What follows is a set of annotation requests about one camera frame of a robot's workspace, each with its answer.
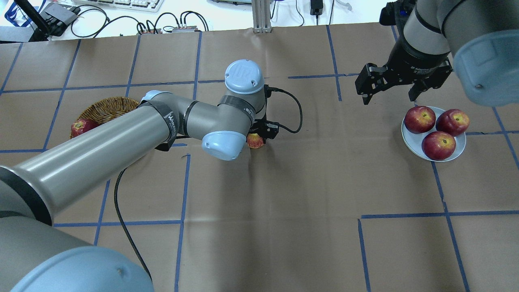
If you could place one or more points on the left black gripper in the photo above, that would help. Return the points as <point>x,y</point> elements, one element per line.
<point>268,130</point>

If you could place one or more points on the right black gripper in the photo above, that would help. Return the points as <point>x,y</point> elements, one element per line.
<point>417,58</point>

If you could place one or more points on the red yellow apple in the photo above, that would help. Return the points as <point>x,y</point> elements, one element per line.
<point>254,140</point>

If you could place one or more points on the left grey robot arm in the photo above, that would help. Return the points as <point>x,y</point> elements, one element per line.
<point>36,257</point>

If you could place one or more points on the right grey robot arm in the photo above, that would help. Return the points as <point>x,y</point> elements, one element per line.
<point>475,39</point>

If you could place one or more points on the red apple plate left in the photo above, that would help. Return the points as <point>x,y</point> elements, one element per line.
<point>419,119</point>

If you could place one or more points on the red apple plate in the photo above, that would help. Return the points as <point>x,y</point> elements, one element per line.
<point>438,145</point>
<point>419,119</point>
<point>453,121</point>

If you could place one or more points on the light blue plate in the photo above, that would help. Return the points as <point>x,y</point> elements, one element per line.
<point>413,141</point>

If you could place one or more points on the red apple plate right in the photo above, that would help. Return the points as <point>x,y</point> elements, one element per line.
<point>453,121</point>

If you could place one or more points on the red apple plate front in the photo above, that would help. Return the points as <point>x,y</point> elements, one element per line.
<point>438,145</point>

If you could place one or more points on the woven wicker basket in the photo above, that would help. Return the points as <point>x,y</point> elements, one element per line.
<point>108,109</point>

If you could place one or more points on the red apple in basket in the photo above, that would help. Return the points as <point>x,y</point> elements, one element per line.
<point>82,125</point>

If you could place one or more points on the black power adapter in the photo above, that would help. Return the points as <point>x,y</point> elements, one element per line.
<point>316,7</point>

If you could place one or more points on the small grey hub box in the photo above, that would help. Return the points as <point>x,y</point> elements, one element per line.
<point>185,29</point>

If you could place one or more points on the white keyboard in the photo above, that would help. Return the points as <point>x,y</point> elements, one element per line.
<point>132,5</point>

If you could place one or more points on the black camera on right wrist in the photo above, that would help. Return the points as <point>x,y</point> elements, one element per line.
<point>396,13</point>

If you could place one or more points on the aluminium profile post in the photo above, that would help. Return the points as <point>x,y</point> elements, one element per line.
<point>261,16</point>

